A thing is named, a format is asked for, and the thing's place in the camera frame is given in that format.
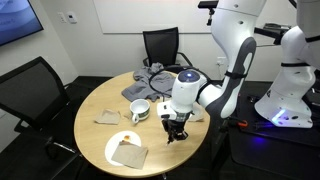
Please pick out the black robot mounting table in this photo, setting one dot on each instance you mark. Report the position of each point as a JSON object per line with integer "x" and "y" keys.
{"x": 283, "y": 150}

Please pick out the white wall outlet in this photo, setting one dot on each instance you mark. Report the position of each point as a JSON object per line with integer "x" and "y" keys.
{"x": 220, "y": 61}

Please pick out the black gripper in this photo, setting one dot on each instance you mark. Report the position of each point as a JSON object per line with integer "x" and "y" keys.
{"x": 174, "y": 126}

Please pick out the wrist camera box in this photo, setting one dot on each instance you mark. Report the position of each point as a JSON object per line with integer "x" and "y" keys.
{"x": 165, "y": 111}

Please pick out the gray sweatshirt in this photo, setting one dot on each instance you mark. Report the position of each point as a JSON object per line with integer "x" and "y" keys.
{"x": 140, "y": 83}

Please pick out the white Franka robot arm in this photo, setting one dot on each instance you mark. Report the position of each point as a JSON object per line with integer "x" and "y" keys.
{"x": 233, "y": 23}

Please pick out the white cup with green band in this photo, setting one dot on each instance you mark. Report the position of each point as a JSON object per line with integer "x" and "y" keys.
{"x": 140, "y": 108}

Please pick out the brown paper napkin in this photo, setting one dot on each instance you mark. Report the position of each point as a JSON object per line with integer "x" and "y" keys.
{"x": 107, "y": 116}
{"x": 130, "y": 155}

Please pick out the brown food piece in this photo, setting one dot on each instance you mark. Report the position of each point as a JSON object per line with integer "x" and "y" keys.
{"x": 126, "y": 137}

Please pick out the white wall thermostat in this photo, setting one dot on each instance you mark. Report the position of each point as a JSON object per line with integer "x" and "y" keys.
{"x": 71, "y": 17}

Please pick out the black mesh office chair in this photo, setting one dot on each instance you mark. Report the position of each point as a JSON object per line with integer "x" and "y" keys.
{"x": 33, "y": 90}
{"x": 161, "y": 46}

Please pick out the white light switch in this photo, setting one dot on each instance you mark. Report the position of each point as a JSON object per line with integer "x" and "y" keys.
{"x": 61, "y": 17}

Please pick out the small white paper plate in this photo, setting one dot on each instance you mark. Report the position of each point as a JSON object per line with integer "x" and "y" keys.
{"x": 113, "y": 150}

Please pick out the wall mounted TV screen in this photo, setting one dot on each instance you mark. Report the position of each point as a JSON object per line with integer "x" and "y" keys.
{"x": 16, "y": 18}

